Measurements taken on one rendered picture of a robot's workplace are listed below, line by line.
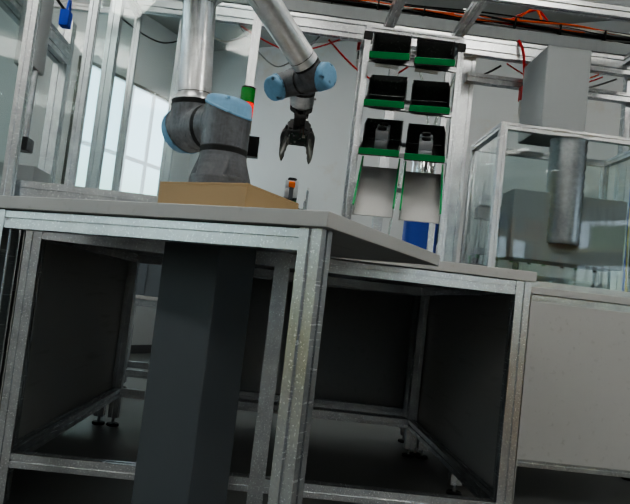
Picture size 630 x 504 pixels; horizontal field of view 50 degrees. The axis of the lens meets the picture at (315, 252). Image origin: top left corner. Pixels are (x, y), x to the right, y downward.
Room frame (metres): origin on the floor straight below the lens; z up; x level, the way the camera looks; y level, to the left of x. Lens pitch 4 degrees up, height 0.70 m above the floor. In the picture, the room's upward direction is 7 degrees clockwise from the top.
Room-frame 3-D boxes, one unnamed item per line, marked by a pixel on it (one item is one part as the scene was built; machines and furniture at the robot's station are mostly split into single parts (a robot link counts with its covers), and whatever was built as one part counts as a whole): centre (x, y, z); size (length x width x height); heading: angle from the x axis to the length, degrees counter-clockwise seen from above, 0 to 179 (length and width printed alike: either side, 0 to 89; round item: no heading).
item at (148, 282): (4.25, 0.81, 0.73); 0.62 x 0.42 x 0.23; 93
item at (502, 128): (3.09, -1.06, 1.21); 0.69 x 0.46 x 0.69; 93
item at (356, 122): (2.37, -0.26, 1.26); 0.36 x 0.21 x 0.80; 93
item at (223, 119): (1.65, 0.26, 1.11); 0.13 x 0.12 x 0.14; 47
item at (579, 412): (3.10, -1.17, 0.43); 1.11 x 0.68 x 0.86; 93
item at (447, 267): (2.68, 0.12, 0.85); 1.50 x 1.41 x 0.03; 93
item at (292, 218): (1.69, 0.23, 0.84); 0.90 x 0.70 x 0.03; 63
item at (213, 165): (1.65, 0.25, 0.99); 0.15 x 0.15 x 0.10
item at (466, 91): (3.36, -0.65, 1.56); 0.09 x 0.04 x 1.39; 93
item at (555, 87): (3.03, -1.02, 1.50); 0.38 x 0.21 x 0.88; 3
